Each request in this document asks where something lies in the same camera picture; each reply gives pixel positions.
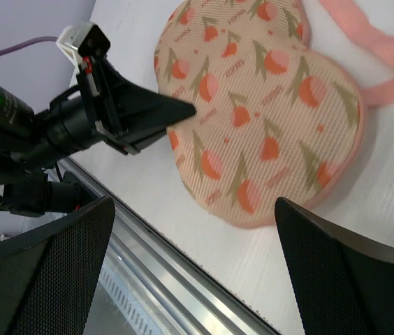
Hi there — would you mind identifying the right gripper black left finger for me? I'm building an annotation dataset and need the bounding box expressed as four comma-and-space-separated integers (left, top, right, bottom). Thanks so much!
0, 196, 115, 334

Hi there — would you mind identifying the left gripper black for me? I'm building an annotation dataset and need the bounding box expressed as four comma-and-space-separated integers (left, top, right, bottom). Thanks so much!
46, 57, 196, 156

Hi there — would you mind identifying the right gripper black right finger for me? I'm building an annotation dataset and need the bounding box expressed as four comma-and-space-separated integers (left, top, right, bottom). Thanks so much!
275, 198, 394, 334

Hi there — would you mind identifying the peach floral laundry bag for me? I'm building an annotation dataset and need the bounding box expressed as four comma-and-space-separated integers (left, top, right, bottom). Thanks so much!
154, 1, 394, 229

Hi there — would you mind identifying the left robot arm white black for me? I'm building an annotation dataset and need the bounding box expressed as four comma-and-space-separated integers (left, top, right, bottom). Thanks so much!
0, 57, 196, 217

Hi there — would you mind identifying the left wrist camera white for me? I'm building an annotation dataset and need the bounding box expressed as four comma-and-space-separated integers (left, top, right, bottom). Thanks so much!
56, 22, 111, 67

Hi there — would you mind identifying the slotted white cable duct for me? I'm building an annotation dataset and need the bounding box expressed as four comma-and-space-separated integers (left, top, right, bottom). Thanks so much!
99, 266, 161, 334

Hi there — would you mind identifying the aluminium mounting rail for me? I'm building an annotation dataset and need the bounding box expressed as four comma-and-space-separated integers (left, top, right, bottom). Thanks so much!
59, 158, 276, 334

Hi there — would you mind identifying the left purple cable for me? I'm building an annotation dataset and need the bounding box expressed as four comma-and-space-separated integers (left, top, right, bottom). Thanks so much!
0, 36, 60, 70

